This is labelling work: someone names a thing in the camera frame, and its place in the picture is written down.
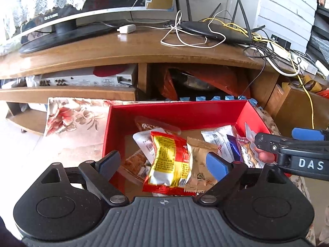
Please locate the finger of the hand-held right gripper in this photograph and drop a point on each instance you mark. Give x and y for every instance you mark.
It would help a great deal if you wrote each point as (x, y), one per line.
(307, 133)
(267, 141)

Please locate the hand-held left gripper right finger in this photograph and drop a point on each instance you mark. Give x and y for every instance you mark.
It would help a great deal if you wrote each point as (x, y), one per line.
(217, 165)

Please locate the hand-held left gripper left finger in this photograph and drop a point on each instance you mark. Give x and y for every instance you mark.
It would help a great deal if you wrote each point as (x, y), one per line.
(109, 163)

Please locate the pink sausage packet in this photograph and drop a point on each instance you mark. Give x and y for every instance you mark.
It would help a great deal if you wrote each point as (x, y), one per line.
(262, 155)

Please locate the orange cracker packet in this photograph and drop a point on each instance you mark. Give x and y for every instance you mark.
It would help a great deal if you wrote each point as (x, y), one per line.
(248, 155)

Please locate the orange triangular snack packet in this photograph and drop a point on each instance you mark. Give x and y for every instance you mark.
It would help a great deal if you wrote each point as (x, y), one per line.
(133, 164)

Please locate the blue snack packet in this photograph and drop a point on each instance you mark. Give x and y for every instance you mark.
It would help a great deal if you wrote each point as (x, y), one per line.
(235, 146)

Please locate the large white silver packet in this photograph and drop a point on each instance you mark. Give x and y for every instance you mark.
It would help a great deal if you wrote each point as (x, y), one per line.
(216, 139)

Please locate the small white red-logo packet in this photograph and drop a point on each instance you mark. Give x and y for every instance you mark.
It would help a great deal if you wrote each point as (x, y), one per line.
(145, 144)

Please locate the red yellow snack packet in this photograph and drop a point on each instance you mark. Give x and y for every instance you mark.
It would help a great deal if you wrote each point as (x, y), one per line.
(167, 159)

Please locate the translucent brown snack packet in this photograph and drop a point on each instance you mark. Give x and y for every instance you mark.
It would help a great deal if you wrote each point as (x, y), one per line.
(154, 124)

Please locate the red cardboard box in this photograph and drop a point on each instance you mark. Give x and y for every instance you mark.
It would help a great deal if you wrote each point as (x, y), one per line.
(174, 113)

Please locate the brown cardboard box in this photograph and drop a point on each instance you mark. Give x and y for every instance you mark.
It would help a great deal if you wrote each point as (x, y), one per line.
(293, 108)

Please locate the red plastic bag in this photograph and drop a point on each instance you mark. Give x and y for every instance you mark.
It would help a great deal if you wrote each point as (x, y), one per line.
(323, 94)

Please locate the gold shiny bag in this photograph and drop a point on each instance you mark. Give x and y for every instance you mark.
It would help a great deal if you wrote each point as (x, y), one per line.
(312, 85)

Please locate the floral tablecloth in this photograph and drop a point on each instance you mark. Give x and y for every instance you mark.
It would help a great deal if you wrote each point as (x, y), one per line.
(72, 115)

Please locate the light blue ridged strip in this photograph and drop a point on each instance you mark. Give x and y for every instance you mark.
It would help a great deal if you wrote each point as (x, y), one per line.
(200, 98)

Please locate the crumpled orange bag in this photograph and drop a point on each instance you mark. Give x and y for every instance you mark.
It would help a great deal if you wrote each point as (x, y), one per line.
(226, 79)

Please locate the white modem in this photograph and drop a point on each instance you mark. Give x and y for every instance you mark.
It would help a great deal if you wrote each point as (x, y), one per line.
(280, 52)

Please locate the silver AV receiver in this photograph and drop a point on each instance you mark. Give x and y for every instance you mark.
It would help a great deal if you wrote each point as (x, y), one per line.
(84, 81)

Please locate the red round lid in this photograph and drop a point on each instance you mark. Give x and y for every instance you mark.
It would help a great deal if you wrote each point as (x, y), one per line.
(108, 71)

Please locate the wooden TV stand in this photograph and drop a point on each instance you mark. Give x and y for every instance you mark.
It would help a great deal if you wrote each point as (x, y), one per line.
(102, 49)

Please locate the black metal shelf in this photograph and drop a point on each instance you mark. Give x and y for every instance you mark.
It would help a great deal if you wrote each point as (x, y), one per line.
(321, 18)

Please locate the black router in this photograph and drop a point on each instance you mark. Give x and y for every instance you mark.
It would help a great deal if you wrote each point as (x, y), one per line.
(218, 30)

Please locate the white power adapter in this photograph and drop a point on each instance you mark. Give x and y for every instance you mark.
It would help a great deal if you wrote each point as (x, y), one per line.
(127, 28)

